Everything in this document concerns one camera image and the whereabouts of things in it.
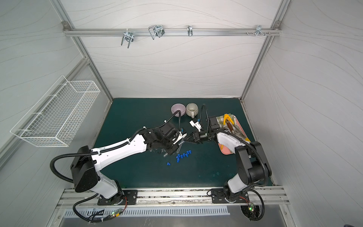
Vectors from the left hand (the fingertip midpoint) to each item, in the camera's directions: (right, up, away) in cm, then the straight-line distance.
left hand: (177, 147), depth 78 cm
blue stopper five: (+2, -8, +10) cm, 13 cm away
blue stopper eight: (+6, -6, +10) cm, 13 cm away
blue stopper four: (0, -7, +10) cm, 12 cm away
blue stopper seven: (+5, -8, +10) cm, 14 cm away
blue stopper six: (+3, -8, +10) cm, 13 cm away
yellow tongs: (+35, +16, +26) cm, 47 cm away
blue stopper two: (0, -10, +7) cm, 13 cm away
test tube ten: (-7, -4, -1) cm, 8 cm away
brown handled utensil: (+37, +9, +23) cm, 45 cm away
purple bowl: (0, +24, +31) cm, 39 cm away
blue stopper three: (0, -9, +8) cm, 12 cm away
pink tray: (+31, -6, +12) cm, 34 cm away
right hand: (+4, +3, +3) cm, 6 cm away
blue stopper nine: (+7, -5, +10) cm, 14 cm away
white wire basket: (-60, +16, -10) cm, 63 cm away
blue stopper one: (-6, -12, +6) cm, 14 cm away
